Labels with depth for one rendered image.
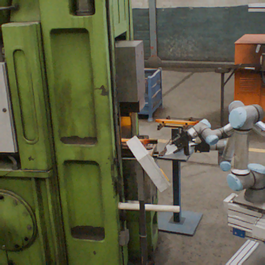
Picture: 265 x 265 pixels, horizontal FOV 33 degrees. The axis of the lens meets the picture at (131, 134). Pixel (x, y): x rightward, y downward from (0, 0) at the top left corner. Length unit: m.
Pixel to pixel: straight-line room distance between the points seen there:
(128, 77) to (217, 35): 7.78
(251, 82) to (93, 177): 3.92
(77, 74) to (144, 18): 8.37
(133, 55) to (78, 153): 0.79
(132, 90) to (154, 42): 8.14
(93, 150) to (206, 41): 8.07
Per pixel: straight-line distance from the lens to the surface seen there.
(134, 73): 3.20
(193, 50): 11.10
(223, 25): 10.85
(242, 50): 6.69
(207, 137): 3.02
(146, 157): 2.76
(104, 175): 3.22
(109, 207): 3.33
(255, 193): 2.99
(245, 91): 6.79
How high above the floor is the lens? 2.23
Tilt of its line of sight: 20 degrees down
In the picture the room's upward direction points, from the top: 3 degrees counter-clockwise
